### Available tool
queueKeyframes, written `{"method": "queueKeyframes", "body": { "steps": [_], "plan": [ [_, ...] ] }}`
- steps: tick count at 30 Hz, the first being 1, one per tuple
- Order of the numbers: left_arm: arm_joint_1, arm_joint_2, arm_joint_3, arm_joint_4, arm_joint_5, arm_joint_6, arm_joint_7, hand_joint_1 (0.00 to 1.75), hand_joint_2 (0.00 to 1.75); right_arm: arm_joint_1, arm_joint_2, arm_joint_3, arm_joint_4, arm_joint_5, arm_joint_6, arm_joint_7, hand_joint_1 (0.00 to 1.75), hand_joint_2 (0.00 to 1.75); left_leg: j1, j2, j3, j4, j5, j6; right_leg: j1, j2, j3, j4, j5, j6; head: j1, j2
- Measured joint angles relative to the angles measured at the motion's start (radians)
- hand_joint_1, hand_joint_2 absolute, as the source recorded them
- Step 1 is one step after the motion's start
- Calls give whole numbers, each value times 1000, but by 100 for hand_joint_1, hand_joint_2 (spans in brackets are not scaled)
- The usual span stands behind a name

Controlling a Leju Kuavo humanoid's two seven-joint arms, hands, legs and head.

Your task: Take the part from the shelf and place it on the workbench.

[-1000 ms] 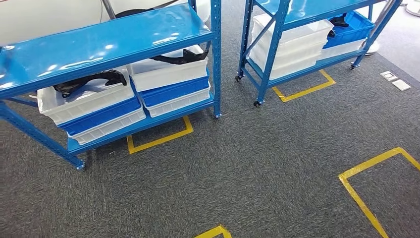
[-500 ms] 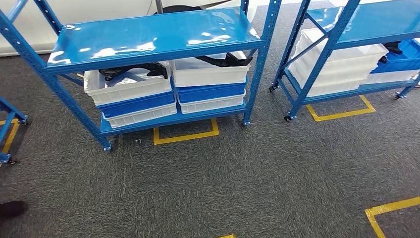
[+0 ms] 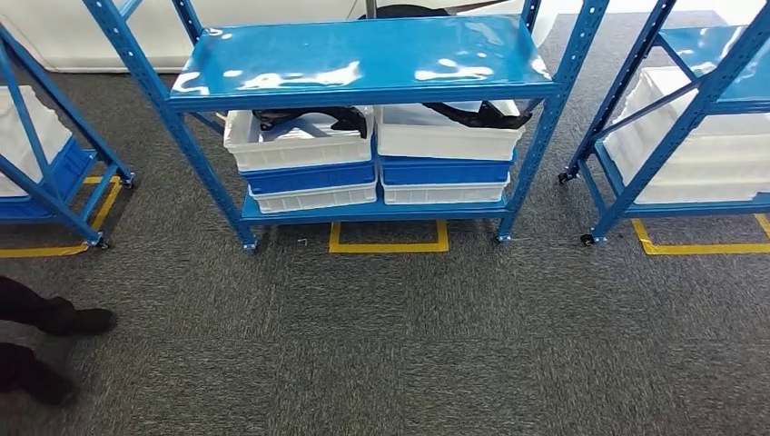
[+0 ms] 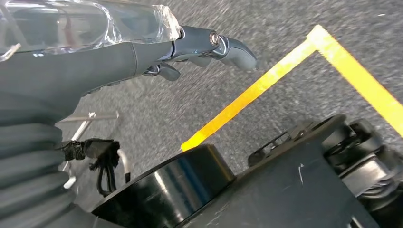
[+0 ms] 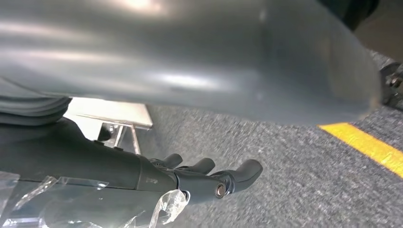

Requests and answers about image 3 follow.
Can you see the white foam board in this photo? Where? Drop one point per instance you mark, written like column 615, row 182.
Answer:
column 24, row 138

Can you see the yellow floor tape square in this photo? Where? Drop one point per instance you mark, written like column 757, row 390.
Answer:
column 391, row 247

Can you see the black plastic bumper part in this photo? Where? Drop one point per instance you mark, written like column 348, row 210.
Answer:
column 481, row 117
column 349, row 117

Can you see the blue metal shelf rack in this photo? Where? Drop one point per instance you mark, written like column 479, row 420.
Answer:
column 710, row 89
column 90, row 133
column 361, row 54

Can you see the person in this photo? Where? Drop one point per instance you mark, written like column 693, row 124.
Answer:
column 54, row 316

